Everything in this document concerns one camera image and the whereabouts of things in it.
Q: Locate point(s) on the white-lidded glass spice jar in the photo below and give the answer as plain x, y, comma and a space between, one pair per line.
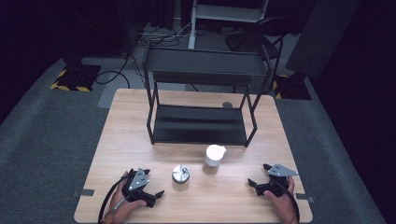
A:
214, 155

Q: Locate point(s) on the black two-tier metal rack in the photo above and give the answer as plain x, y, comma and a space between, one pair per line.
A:
199, 124

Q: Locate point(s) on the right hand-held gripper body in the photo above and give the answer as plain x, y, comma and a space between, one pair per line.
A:
281, 170

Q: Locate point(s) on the yellow-black striped base plate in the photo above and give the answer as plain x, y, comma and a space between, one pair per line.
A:
76, 79
292, 88

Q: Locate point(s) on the metal-lidded glass spice jar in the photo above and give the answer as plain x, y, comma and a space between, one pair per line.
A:
180, 174

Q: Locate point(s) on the person's right hand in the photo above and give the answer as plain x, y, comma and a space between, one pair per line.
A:
280, 206

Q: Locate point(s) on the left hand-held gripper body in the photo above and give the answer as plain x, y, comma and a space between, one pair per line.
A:
138, 180

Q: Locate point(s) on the white-legged desk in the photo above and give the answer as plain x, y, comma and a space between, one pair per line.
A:
229, 13

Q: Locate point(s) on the grey upright panel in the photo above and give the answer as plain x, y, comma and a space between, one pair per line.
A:
323, 34

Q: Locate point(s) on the grey table edge bracket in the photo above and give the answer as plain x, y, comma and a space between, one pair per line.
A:
83, 192
305, 198

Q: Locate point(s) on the person's left hand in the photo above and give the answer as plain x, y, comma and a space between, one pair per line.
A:
120, 205

